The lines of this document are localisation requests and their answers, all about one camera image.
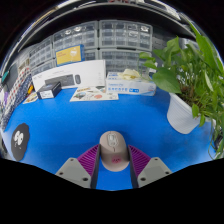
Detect black cartoon mouse pad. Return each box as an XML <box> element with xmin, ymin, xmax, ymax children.
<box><xmin>10</xmin><ymin>122</ymin><xmax>31</xmax><ymax>162</ymax></box>

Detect navy polka dot cloth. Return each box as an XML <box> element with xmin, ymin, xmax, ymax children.
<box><xmin>0</xmin><ymin>83</ymin><xmax>33</xmax><ymax>132</ymax></box>

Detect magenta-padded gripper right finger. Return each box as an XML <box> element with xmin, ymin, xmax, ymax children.
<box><xmin>127</xmin><ymin>144</ymin><xmax>173</xmax><ymax>189</ymax></box>

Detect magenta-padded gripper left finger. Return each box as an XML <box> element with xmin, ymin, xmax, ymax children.
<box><xmin>54</xmin><ymin>143</ymin><xmax>102</xmax><ymax>190</ymax></box>

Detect long white keyboard box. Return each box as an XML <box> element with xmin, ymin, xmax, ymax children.
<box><xmin>31</xmin><ymin>59</ymin><xmax>107</xmax><ymax>93</ymax></box>

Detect red white checked cloth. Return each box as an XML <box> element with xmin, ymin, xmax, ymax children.
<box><xmin>3</xmin><ymin>66</ymin><xmax>32</xmax><ymax>111</ymax></box>

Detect small black box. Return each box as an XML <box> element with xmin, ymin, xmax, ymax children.
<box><xmin>36</xmin><ymin>81</ymin><xmax>63</xmax><ymax>100</ymax></box>

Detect beige computer mouse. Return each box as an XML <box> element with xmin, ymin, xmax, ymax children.
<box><xmin>99</xmin><ymin>130</ymin><xmax>130</xmax><ymax>173</ymax></box>

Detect dark wall shelf unit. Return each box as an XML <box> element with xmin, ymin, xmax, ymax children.
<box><xmin>18</xmin><ymin>0</ymin><xmax>191</xmax><ymax>43</ymax></box>

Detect yellow and blue box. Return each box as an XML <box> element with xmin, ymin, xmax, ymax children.
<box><xmin>55</xmin><ymin>44</ymin><xmax>85</xmax><ymax>66</ymax></box>

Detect pale yellow gloves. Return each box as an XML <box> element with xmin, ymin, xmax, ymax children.
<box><xmin>118</xmin><ymin>68</ymin><xmax>143</xmax><ymax>81</ymax></box>

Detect green potted plant white pot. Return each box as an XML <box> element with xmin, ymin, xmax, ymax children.
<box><xmin>139</xmin><ymin>21</ymin><xmax>224</xmax><ymax>159</ymax></box>

